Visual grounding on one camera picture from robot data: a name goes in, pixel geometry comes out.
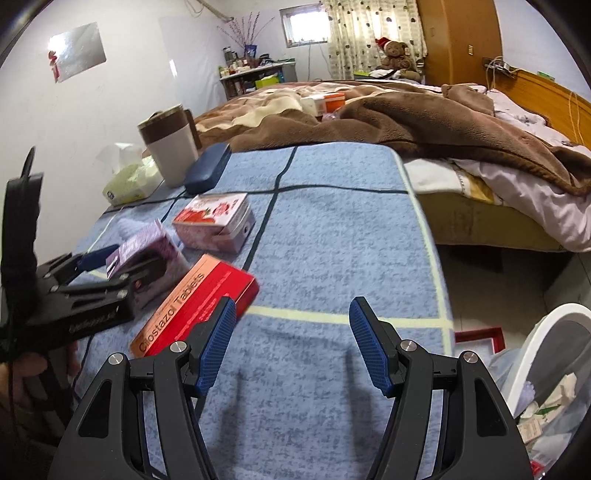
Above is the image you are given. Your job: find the vase with purple branches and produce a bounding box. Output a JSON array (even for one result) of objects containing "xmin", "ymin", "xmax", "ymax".
[{"xmin": 217, "ymin": 11, "xmax": 275, "ymax": 68}]

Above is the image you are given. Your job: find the small window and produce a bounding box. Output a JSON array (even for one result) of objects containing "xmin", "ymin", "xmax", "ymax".
[{"xmin": 279, "ymin": 2, "xmax": 329, "ymax": 47}]

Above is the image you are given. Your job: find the red orange medicine box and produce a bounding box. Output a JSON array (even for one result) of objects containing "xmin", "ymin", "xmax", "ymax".
[{"xmin": 129, "ymin": 253, "xmax": 260, "ymax": 358}]

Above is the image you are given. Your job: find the brown teddy bear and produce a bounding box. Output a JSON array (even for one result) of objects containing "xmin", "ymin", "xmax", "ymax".
[{"xmin": 375, "ymin": 37, "xmax": 421, "ymax": 77}]

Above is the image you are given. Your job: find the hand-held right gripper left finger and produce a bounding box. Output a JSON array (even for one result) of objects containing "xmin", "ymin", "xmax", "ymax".
[{"xmin": 54, "ymin": 295, "xmax": 238, "ymax": 480}]

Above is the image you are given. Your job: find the pale pink duvet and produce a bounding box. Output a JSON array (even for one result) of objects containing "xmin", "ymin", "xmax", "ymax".
[{"xmin": 450, "ymin": 88, "xmax": 591, "ymax": 252}]

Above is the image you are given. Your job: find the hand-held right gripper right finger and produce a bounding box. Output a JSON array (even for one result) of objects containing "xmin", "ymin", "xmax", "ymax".
[{"xmin": 348, "ymin": 296, "xmax": 536, "ymax": 480}]

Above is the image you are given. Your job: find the orange white box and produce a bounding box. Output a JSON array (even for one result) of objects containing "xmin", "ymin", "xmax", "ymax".
[{"xmin": 314, "ymin": 92, "xmax": 347, "ymax": 116}]

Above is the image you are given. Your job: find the brown cream patterned blanket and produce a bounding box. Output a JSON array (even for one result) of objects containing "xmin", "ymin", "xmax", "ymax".
[{"xmin": 191, "ymin": 82, "xmax": 352, "ymax": 153}]

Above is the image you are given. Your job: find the power strip with plugs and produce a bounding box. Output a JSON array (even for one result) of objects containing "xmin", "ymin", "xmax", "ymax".
[{"xmin": 482, "ymin": 58, "xmax": 515, "ymax": 77}]

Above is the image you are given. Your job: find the blue checked cloth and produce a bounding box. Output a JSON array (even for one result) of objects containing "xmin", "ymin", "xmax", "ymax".
[{"xmin": 69, "ymin": 144, "xmax": 455, "ymax": 480}]

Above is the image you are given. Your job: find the person's left hand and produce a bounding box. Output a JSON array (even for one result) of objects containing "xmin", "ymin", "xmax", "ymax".
[{"xmin": 0, "ymin": 344, "xmax": 83, "ymax": 444}]

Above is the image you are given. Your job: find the yellow bed mattress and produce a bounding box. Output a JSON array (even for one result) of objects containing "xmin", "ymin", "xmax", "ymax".
[{"xmin": 416, "ymin": 189, "xmax": 568, "ymax": 252}]

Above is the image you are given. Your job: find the clear plastic bin liner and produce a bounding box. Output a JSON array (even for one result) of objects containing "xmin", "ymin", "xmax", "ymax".
[{"xmin": 487, "ymin": 348, "xmax": 591, "ymax": 476}]

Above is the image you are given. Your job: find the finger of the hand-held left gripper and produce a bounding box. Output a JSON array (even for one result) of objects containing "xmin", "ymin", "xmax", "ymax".
[
  {"xmin": 37, "ymin": 244, "xmax": 121, "ymax": 289},
  {"xmin": 55, "ymin": 253, "xmax": 168, "ymax": 301}
]

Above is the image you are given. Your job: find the green white tissue pack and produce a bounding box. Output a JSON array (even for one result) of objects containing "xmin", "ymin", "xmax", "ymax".
[{"xmin": 99, "ymin": 143, "xmax": 162, "ymax": 206}]

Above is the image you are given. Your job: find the silver wall sheet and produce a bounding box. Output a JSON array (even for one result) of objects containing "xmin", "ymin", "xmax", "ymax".
[{"xmin": 48, "ymin": 22, "xmax": 107, "ymax": 84}]

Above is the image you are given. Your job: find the purple medicine box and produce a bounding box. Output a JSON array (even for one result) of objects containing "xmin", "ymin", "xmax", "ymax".
[{"xmin": 105, "ymin": 219, "xmax": 190, "ymax": 310}]

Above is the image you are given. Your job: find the wooden bed headboard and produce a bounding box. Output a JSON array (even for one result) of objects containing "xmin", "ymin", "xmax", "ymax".
[{"xmin": 505, "ymin": 68, "xmax": 591, "ymax": 146}]

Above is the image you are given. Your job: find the blue glasses case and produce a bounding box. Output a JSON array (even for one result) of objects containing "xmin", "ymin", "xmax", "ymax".
[{"xmin": 185, "ymin": 142, "xmax": 232, "ymax": 195}]

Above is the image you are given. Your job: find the heart patterned curtain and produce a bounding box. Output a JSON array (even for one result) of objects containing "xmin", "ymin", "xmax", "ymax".
[{"xmin": 321, "ymin": 0, "xmax": 428, "ymax": 80}]

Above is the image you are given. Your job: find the white yellow bed sheet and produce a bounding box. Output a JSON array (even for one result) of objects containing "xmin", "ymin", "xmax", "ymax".
[{"xmin": 404, "ymin": 159, "xmax": 495, "ymax": 204}]

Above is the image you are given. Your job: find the brown fleece blanket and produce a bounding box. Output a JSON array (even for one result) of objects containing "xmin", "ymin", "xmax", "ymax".
[{"xmin": 318, "ymin": 82, "xmax": 591, "ymax": 197}]

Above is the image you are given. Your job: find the cluttered grey desk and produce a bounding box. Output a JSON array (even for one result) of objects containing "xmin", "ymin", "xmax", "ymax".
[{"xmin": 219, "ymin": 62, "xmax": 287, "ymax": 100}]

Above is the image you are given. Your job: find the red floor frame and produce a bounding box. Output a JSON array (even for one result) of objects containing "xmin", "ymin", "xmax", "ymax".
[{"xmin": 455, "ymin": 325, "xmax": 504, "ymax": 356}]

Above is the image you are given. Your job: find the wooden wardrobe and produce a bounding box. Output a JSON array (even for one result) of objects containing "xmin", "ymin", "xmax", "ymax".
[{"xmin": 416, "ymin": 0, "xmax": 504, "ymax": 88}]

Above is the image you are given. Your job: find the wrapped air conditioner pipe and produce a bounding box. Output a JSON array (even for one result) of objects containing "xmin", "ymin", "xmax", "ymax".
[{"xmin": 198, "ymin": 0, "xmax": 232, "ymax": 21}]

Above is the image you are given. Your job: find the white charging cable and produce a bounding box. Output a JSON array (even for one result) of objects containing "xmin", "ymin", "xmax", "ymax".
[{"xmin": 570, "ymin": 90, "xmax": 581, "ymax": 144}]

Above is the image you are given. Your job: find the brown white insulated cup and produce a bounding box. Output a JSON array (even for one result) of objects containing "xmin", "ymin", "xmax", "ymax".
[{"xmin": 137, "ymin": 105, "xmax": 197, "ymax": 188}]

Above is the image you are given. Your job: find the white round waste bin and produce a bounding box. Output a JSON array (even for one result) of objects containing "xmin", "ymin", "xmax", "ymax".
[{"xmin": 505, "ymin": 302, "xmax": 591, "ymax": 480}]

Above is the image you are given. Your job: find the pink strawberry print box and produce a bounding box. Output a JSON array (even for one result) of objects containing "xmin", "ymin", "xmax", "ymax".
[{"xmin": 172, "ymin": 193, "xmax": 257, "ymax": 254}]

